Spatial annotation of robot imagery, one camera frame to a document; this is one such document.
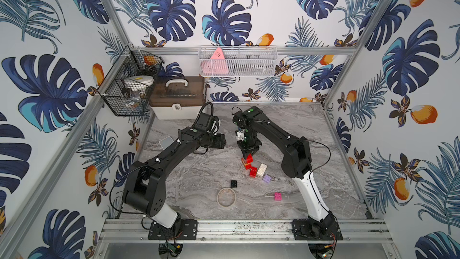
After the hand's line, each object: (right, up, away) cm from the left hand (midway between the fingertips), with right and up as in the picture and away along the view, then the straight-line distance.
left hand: (221, 139), depth 86 cm
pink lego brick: (+26, -26, -5) cm, 37 cm away
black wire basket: (-50, +24, +7) cm, 56 cm away
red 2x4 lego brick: (+14, -14, +6) cm, 20 cm away
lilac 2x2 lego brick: (+22, -19, +1) cm, 29 cm away
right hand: (+13, -9, +3) cm, 16 cm away
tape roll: (+3, -27, -3) cm, 27 cm away
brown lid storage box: (-25, +22, +14) cm, 36 cm away
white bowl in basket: (-36, +26, -6) cm, 45 cm away
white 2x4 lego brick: (+20, -16, +4) cm, 26 cm away
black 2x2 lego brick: (+6, -21, -1) cm, 22 cm away
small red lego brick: (+14, -10, 0) cm, 17 cm away
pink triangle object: (-2, +37, +4) cm, 37 cm away
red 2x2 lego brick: (+16, -17, +4) cm, 23 cm away
